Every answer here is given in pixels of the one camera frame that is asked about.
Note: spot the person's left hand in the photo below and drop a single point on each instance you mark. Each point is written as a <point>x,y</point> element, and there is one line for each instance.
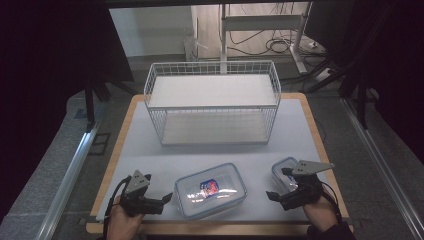
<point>121,225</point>

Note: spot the small clear food container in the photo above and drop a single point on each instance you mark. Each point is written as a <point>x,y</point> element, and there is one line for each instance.
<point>279,166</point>

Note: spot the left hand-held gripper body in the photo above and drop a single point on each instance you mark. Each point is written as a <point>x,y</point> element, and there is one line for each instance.
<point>140,203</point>

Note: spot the white power strip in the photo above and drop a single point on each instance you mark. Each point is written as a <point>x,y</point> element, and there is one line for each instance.
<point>323,75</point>

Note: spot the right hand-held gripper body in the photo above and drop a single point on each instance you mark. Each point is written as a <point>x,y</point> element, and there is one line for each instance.
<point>303,193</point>

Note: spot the aluminium floor rail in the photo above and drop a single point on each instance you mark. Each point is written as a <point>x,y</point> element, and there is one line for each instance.
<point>71,173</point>
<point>383,166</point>

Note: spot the black stand legs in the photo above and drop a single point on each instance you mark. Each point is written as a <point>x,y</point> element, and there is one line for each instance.
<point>90,103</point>
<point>360,103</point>

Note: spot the white metal desk frame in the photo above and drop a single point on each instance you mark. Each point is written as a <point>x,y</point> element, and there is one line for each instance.
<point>260,22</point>

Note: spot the person's right hand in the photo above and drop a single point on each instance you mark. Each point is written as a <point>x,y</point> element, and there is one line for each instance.
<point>320,215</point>

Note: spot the large clear food container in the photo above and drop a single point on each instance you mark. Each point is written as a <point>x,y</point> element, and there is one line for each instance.
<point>220,176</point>

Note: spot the black curtain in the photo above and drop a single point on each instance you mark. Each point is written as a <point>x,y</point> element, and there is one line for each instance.
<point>393,50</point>
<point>50,50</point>

